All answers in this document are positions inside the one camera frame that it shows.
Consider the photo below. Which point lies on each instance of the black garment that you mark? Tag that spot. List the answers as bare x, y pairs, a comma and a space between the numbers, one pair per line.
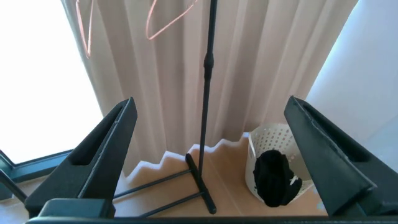
273, 180

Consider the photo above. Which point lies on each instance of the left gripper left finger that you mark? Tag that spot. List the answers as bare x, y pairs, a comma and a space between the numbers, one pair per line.
102, 174

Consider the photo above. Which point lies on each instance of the beige curtain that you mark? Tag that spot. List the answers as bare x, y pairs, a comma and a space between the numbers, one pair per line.
255, 62

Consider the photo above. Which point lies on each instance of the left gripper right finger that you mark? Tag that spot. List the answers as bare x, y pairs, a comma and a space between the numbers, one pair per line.
335, 180

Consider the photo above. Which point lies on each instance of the black clothes rack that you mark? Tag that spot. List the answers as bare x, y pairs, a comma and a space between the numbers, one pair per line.
206, 109

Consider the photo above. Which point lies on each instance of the pink clothes hanger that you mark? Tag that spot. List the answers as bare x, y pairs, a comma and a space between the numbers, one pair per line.
164, 28
81, 34

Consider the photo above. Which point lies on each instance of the white laundry basket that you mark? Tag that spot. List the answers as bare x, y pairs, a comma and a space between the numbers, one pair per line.
270, 137

